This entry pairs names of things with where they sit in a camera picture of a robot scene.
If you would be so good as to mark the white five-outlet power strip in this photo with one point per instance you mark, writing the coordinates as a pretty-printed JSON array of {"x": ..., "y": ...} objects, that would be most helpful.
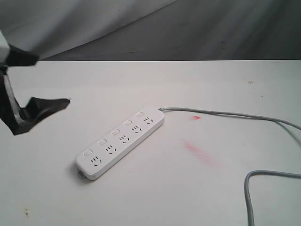
[{"x": 109, "y": 149}]

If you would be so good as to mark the grey backdrop cloth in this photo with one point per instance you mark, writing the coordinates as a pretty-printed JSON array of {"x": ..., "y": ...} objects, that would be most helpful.
[{"x": 153, "y": 30}]

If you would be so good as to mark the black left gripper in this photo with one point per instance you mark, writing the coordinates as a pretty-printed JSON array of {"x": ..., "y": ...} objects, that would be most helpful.
[{"x": 22, "y": 120}]

